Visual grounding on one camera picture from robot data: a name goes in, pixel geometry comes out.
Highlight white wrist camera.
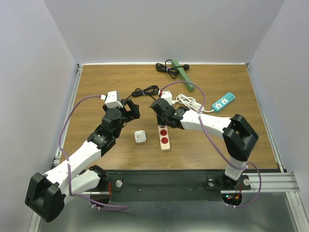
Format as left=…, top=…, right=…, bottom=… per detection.
left=158, top=90, right=172, bottom=105
left=100, top=91, right=123, bottom=108

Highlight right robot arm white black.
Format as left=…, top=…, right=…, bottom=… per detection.
left=150, top=98, right=259, bottom=189

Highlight black power strip cord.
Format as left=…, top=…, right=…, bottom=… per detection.
left=119, top=85, right=160, bottom=108

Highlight black coiled cord with plug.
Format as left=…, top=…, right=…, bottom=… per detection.
left=155, top=59, right=191, bottom=79

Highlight green power strip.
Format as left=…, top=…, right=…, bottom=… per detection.
left=171, top=60, right=195, bottom=92

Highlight aluminium frame rail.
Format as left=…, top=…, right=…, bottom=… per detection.
left=28, top=63, right=84, bottom=232

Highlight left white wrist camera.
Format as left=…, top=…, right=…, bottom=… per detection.
left=100, top=91, right=123, bottom=108

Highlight white square plug adapter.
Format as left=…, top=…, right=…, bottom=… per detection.
left=134, top=130, right=147, bottom=144

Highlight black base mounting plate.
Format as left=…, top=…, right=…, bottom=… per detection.
left=79, top=170, right=252, bottom=203

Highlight beige power strip red sockets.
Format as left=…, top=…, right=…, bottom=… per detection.
left=158, top=125, right=170, bottom=151

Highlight white coiled cord with plug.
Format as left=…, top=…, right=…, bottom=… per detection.
left=172, top=94, right=215, bottom=114

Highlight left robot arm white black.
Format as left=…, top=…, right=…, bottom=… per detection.
left=25, top=95, right=140, bottom=222

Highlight teal power strip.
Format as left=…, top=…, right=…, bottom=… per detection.
left=211, top=92, right=236, bottom=113

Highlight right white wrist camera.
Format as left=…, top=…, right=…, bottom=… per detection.
left=158, top=90, right=172, bottom=105

